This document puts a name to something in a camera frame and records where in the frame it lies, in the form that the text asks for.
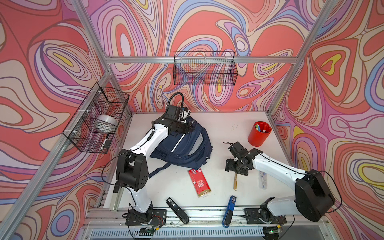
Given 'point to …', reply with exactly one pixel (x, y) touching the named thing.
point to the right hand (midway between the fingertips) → (233, 173)
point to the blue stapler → (228, 216)
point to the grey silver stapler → (116, 199)
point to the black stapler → (181, 215)
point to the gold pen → (235, 182)
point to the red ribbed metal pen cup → (259, 133)
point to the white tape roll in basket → (105, 123)
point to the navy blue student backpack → (190, 150)
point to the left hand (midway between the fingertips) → (194, 127)
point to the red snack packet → (199, 181)
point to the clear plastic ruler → (262, 180)
